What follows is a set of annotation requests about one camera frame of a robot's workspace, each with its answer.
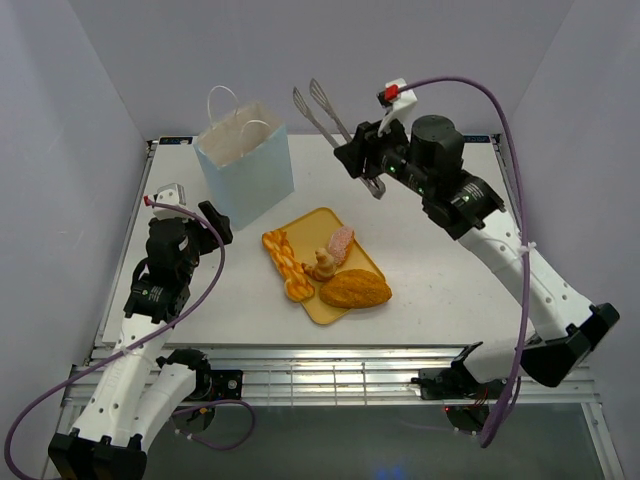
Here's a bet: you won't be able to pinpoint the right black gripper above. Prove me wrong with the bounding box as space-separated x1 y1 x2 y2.
332 111 431 197

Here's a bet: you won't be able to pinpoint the metal food tongs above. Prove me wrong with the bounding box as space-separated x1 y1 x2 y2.
292 77 387 201

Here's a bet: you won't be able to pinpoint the pink sugared donut bread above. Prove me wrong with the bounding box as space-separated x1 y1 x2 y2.
327 226 355 266

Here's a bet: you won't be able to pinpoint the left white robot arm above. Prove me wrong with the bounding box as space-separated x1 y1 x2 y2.
48 195 233 479

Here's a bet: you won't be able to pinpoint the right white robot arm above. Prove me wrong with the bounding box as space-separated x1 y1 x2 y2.
333 115 620 397

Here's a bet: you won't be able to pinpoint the light blue paper bag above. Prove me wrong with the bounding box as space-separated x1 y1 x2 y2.
193 85 294 230

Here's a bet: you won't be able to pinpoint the orange braided bread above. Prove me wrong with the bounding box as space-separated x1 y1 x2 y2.
262 229 315 303

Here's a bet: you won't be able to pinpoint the small croissant bread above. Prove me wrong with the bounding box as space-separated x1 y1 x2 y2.
302 247 337 282

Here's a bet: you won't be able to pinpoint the brown oval crusty bread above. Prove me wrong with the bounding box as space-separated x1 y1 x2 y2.
319 269 392 309

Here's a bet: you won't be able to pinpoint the yellow plastic tray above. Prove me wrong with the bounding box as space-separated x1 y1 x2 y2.
261 207 392 325

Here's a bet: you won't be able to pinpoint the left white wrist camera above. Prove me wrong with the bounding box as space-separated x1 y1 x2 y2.
143 183 187 220

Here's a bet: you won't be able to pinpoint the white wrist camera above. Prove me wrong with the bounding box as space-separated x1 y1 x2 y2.
377 78 418 137
143 183 187 220

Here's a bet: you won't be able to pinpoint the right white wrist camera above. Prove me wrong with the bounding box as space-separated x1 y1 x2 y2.
377 78 418 137

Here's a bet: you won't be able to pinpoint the aluminium table frame rail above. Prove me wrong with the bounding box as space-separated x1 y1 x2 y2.
63 346 600 407

